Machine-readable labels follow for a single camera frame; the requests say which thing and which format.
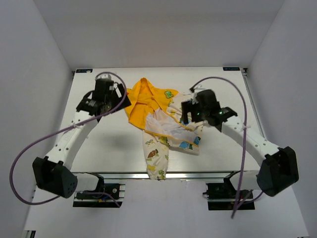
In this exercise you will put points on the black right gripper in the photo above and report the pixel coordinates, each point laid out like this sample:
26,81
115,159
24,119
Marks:
186,107

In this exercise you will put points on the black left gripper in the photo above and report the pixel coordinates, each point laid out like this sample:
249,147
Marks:
120,103

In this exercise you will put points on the yellow dinosaur print kids jacket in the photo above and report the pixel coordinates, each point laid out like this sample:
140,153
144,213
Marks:
157,112

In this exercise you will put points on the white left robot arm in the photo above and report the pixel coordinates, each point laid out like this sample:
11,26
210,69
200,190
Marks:
53,172

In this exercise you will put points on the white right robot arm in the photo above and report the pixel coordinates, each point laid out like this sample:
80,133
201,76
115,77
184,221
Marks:
278,166

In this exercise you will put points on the dark blue corner label left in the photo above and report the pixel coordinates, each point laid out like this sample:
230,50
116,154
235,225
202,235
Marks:
87,70

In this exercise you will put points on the dark blue corner label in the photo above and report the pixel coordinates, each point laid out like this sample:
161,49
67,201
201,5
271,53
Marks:
87,70
230,68

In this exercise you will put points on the dark blue corner label right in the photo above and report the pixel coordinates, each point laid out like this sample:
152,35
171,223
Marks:
230,68

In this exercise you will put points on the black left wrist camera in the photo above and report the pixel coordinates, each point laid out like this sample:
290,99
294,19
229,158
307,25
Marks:
103,87

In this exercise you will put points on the aluminium right side rail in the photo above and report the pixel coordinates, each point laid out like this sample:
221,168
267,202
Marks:
246,81

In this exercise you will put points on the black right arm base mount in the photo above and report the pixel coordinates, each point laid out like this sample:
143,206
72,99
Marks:
221,196

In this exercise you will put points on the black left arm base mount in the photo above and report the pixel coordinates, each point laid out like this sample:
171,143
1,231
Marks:
109,193

